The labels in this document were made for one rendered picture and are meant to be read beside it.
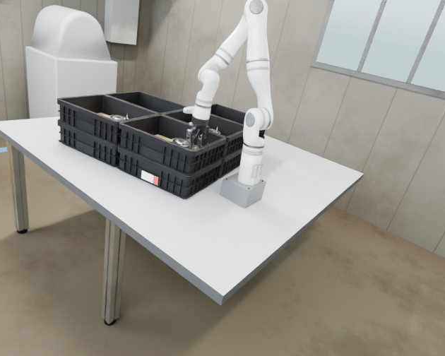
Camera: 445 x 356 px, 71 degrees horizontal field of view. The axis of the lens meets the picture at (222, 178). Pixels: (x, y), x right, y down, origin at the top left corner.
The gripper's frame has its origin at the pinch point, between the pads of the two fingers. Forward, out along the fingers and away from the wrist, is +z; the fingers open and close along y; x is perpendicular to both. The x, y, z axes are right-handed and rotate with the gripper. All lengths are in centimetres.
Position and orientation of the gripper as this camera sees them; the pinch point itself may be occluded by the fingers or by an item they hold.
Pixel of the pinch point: (195, 145)
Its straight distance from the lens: 146.5
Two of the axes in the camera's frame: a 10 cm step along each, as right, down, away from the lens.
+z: -2.2, 8.6, 4.7
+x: -8.0, -4.4, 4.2
